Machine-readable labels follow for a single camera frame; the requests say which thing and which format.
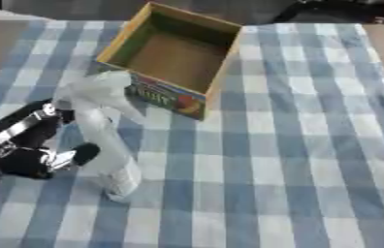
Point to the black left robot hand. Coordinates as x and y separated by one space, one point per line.
23 161

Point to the white spray bottle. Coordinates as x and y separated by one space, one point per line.
102 142

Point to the tan cardboard box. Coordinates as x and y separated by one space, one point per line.
172 61

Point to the black chair base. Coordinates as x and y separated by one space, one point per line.
337 11

